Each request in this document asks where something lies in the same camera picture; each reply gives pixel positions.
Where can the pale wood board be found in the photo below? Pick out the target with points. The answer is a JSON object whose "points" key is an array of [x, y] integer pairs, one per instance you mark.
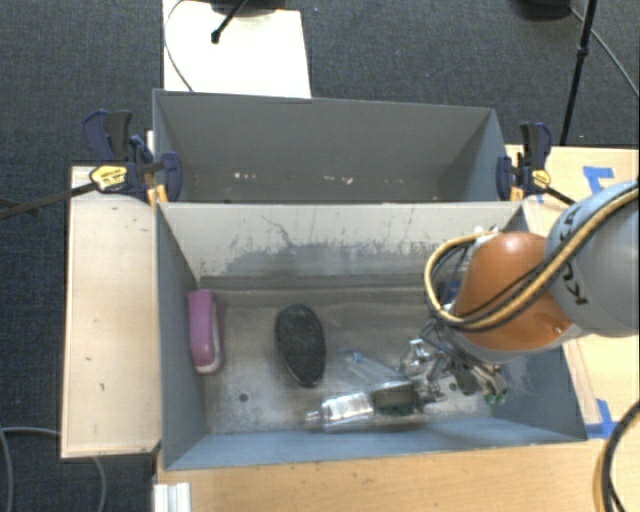
{"points": [[110, 325]]}

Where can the grey metal bin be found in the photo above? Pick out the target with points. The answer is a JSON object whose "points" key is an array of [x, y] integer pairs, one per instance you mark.
{"points": [[320, 150]]}

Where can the purple stapler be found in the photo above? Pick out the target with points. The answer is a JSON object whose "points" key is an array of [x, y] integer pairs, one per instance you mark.
{"points": [[202, 325]]}

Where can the clear plastic bottle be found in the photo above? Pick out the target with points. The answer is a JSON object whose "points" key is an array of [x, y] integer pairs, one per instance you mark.
{"points": [[350, 410]]}

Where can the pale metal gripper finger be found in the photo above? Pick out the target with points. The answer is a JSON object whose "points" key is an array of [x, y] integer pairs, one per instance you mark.
{"points": [[415, 356], [435, 389]]}

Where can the black oval brush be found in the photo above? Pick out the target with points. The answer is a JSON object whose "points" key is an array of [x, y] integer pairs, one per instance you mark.
{"points": [[300, 345]]}

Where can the clear glass thing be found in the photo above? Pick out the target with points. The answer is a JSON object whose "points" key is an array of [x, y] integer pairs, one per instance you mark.
{"points": [[367, 367]]}

